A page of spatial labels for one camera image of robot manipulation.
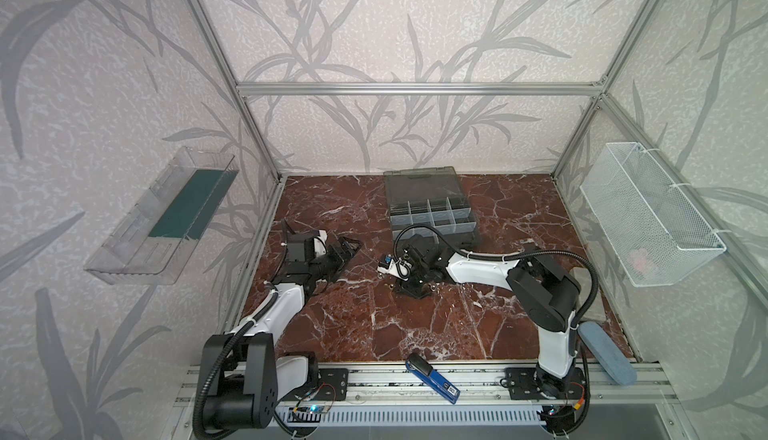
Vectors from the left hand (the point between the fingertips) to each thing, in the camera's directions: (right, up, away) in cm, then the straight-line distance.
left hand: (359, 243), depth 86 cm
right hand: (+11, -11, +6) cm, 16 cm away
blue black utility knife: (+20, -31, -15) cm, 40 cm away
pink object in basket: (+72, -2, -12) cm, 73 cm away
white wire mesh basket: (+66, +5, -24) cm, 70 cm away
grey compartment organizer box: (+24, +14, +32) cm, 42 cm away
